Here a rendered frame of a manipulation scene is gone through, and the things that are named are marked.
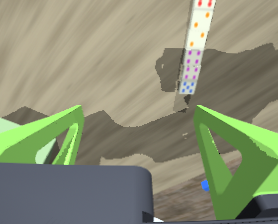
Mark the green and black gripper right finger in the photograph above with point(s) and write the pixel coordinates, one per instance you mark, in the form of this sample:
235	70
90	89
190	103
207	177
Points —
257	173

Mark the white domino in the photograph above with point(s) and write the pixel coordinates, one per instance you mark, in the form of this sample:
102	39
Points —
194	47
201	15

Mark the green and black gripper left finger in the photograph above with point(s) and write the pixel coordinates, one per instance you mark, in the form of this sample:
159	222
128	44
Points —
21	144

